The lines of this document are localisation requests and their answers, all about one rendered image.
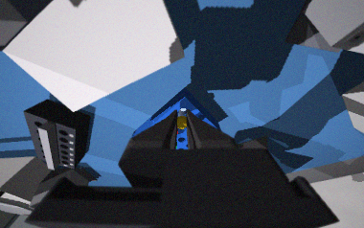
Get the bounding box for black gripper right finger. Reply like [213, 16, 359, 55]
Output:
[187, 109, 238, 149]

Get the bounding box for clear sample tube with yellow cap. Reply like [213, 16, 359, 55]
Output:
[177, 108, 187, 129]

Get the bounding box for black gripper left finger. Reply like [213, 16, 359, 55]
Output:
[125, 109, 177, 149]

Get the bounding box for blue tube rack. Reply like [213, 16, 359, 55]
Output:
[132, 88, 221, 149]

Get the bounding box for blue bench mat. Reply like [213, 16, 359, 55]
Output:
[0, 0, 364, 187]

